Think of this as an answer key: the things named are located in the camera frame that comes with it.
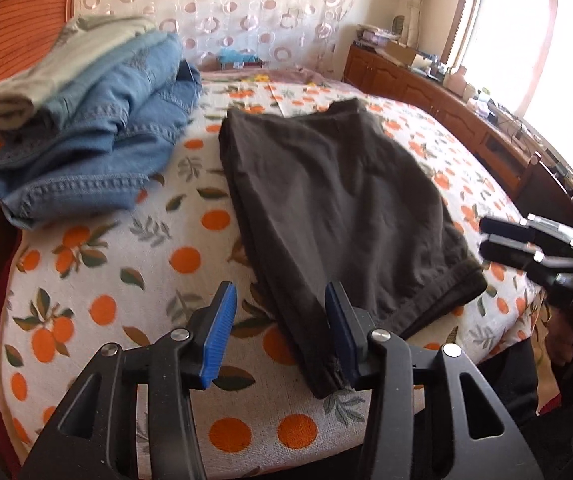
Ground stack of books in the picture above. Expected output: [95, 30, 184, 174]
[355, 24, 399, 50]

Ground window with wooden frame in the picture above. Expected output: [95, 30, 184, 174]
[457, 0, 573, 171]

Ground floral pink blanket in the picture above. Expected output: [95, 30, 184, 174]
[201, 67, 356, 92]

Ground olive green folded pants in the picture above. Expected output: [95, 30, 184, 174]
[0, 15, 155, 130]

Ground black pants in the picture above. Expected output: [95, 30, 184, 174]
[219, 99, 487, 399]

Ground white plastic jug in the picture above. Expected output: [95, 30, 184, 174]
[444, 65, 468, 98]

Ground blue folded jeans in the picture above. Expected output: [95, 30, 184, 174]
[0, 32, 202, 229]

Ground cardboard box on cabinet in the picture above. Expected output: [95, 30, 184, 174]
[384, 41, 433, 68]

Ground circle pattern sheer curtain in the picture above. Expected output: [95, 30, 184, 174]
[75, 0, 354, 74]

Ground person's right hand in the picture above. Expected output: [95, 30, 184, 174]
[545, 309, 573, 366]

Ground box with blue cloth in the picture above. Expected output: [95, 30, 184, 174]
[216, 49, 266, 70]

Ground wooden side cabinet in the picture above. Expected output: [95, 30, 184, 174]
[343, 44, 573, 228]

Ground orange fruit print bedsheet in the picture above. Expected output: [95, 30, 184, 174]
[0, 80, 541, 479]

